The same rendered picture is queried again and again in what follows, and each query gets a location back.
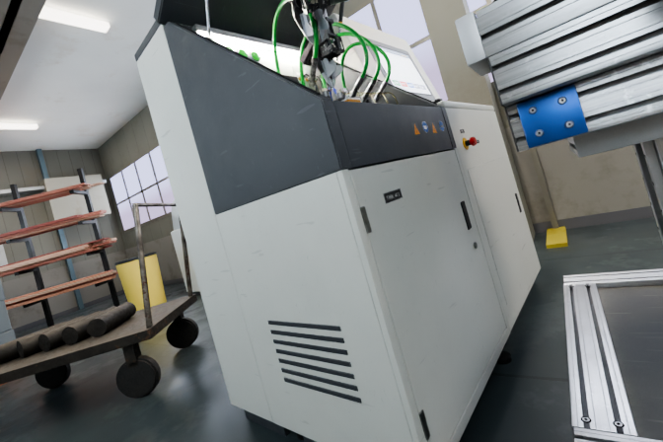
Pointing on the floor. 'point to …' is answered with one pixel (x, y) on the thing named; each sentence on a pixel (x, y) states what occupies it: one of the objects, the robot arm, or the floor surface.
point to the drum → (130, 274)
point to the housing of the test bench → (201, 229)
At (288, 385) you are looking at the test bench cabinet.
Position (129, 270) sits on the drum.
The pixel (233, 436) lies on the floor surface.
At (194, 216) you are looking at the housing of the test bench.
